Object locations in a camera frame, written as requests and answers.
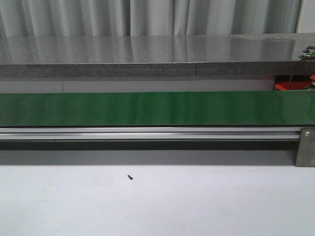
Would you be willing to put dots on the red plastic tray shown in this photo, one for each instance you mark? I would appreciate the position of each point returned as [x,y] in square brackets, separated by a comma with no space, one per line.
[295,83]

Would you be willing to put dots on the grey stone counter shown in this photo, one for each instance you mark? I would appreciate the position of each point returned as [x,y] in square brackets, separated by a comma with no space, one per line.
[152,56]

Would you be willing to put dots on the green conveyor belt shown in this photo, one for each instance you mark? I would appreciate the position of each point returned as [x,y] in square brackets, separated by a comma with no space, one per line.
[254,108]

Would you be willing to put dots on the small green circuit board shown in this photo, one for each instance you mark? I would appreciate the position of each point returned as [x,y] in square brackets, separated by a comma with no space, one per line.
[309,53]

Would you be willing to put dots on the grey white curtain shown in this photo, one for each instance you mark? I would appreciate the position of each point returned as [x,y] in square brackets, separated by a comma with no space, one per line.
[146,17]

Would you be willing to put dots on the aluminium conveyor side rail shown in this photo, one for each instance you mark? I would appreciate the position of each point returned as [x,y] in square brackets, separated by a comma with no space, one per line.
[151,133]

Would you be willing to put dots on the metal conveyor support bracket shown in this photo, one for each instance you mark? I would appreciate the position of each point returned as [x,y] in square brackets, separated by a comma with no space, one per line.
[306,150]

